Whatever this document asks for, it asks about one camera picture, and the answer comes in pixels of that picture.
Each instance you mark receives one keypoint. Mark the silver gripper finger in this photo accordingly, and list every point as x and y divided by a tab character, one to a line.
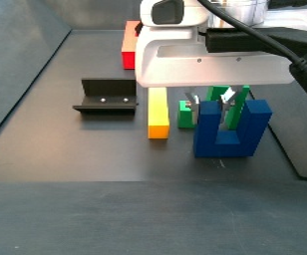
231	107
194	104

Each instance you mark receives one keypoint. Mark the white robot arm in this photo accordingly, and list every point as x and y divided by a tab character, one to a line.
247	15

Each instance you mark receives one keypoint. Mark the black angled bracket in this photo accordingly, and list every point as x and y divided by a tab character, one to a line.
108	95

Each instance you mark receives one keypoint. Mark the blue U-shaped block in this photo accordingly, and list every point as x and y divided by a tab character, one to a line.
231	143

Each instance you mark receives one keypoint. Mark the green angular block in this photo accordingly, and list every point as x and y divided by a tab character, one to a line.
214	94

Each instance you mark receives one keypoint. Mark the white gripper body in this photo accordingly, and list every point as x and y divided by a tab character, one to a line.
172	58

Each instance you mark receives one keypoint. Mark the red slotted board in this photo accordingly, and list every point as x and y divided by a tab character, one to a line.
130	44

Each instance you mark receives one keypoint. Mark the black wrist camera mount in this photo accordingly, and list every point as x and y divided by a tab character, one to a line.
231	40

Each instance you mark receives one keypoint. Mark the yellow long bar block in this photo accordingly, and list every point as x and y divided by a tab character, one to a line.
159	118

